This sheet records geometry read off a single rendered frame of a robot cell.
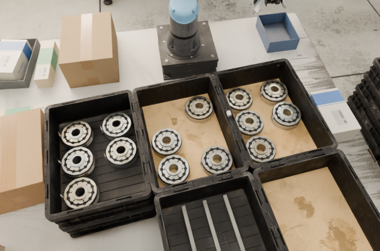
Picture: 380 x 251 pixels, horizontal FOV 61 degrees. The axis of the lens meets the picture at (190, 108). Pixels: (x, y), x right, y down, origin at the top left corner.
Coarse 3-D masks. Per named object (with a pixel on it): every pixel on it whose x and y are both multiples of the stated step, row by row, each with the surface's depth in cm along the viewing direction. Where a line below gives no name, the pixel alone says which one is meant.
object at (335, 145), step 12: (276, 60) 121; (288, 60) 121; (216, 72) 118; (228, 72) 118; (300, 84) 115; (228, 108) 109; (312, 108) 109; (324, 120) 106; (240, 132) 103; (336, 144) 101; (288, 156) 98; (300, 156) 98; (252, 168) 97
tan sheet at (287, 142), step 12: (252, 84) 128; (252, 96) 124; (288, 96) 124; (252, 108) 121; (264, 108) 121; (264, 120) 118; (300, 120) 118; (264, 132) 115; (276, 132) 115; (288, 132) 115; (300, 132) 115; (276, 144) 112; (288, 144) 112; (300, 144) 112; (312, 144) 112; (276, 156) 109
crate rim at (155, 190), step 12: (156, 84) 115; (168, 84) 115; (216, 84) 115; (228, 120) 106; (144, 132) 103; (144, 144) 101; (240, 144) 101; (240, 156) 98; (240, 168) 96; (192, 180) 94; (204, 180) 94; (156, 192) 92
